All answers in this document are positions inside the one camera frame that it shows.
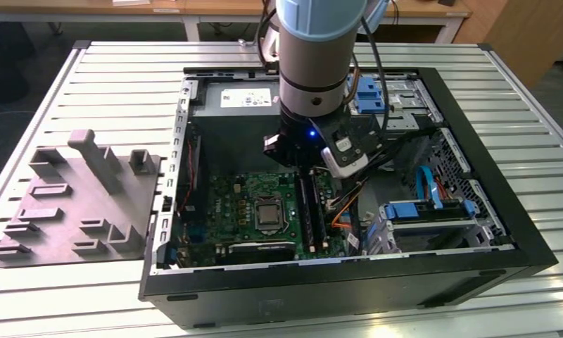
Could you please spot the dark RAM stick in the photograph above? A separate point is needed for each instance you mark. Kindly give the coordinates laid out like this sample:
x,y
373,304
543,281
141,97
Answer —
x,y
323,218
309,211

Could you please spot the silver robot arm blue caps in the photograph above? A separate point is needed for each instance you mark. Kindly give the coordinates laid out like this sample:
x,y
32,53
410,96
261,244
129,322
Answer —
x,y
309,53

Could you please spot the grey power supply unit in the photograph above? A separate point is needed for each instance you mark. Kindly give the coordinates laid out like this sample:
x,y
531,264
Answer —
x,y
229,141

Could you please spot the black CPU socket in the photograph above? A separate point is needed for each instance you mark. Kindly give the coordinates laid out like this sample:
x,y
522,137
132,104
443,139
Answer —
x,y
269,201

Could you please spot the blue drive carrier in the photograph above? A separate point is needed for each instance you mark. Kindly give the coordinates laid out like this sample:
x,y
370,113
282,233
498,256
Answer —
x,y
367,102

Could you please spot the silver CPU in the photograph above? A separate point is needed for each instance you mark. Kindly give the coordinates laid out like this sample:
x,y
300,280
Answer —
x,y
268,214

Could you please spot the green motherboard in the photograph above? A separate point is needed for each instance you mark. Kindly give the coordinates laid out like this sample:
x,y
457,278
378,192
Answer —
x,y
225,197

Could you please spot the metal drive cage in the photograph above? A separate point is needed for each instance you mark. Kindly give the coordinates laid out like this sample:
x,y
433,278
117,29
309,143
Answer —
x,y
403,119

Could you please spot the hard disk in blue carrier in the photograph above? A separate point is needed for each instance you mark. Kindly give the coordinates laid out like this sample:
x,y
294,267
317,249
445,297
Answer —
x,y
406,211

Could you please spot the black graphics card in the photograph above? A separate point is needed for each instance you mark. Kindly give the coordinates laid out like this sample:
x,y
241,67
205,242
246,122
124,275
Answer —
x,y
262,251

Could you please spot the metal disk bay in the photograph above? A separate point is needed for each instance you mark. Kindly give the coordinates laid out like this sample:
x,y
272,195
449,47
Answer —
x,y
450,225

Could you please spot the black PC case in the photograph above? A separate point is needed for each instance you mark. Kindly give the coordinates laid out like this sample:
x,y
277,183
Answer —
x,y
309,299

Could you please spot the grey parts rack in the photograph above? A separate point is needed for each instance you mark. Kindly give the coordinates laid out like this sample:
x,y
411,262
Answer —
x,y
89,211

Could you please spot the wooden cabinet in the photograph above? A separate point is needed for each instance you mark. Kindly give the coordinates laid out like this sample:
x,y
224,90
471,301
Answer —
x,y
521,35

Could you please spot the wooden desk white legs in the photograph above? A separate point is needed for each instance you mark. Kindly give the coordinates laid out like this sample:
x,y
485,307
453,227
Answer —
x,y
74,8

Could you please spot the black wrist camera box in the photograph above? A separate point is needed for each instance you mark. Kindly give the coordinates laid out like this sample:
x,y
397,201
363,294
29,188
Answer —
x,y
273,144

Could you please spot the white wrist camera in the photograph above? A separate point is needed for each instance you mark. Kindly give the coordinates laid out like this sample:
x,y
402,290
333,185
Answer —
x,y
347,169

